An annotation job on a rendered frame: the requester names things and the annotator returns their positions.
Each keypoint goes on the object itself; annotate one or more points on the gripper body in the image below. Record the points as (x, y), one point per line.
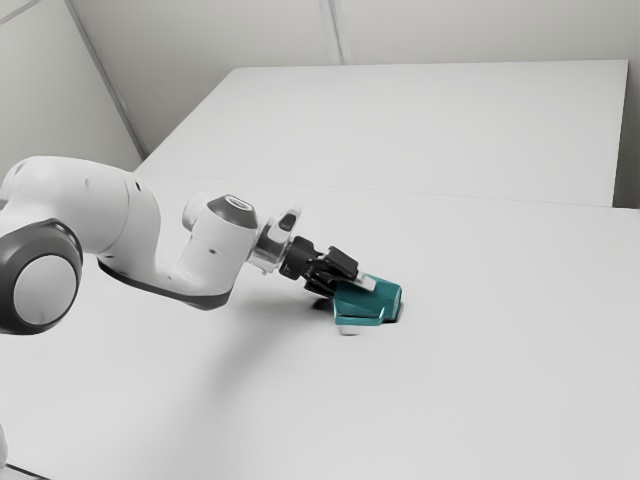
(299, 260)

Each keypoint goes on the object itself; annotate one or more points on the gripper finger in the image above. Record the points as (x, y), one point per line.
(347, 267)
(320, 288)

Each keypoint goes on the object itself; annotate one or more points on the teal faceted mug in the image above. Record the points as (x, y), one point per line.
(369, 303)

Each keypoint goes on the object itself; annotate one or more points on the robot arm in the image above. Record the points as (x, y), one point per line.
(125, 230)

